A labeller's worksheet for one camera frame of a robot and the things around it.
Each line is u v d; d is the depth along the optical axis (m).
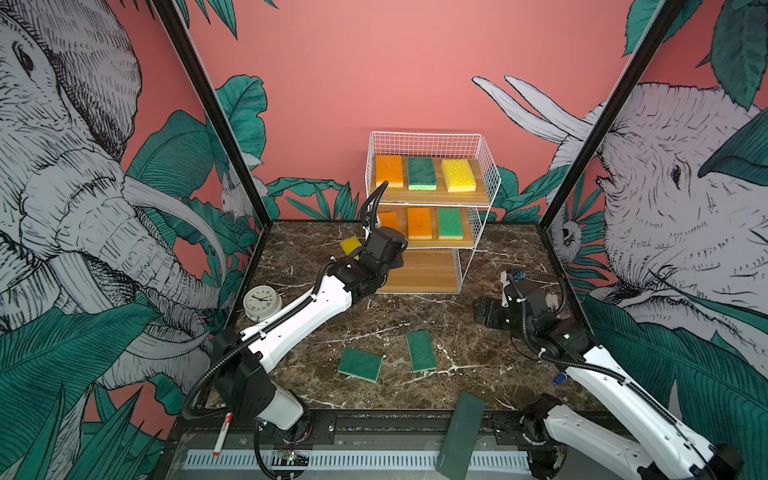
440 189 0.72
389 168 0.75
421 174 0.73
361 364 0.84
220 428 0.73
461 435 0.73
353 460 0.70
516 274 0.66
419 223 0.84
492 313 0.66
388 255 0.58
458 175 0.73
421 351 0.86
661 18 0.70
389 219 0.86
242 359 0.40
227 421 0.74
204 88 0.82
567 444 0.59
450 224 0.84
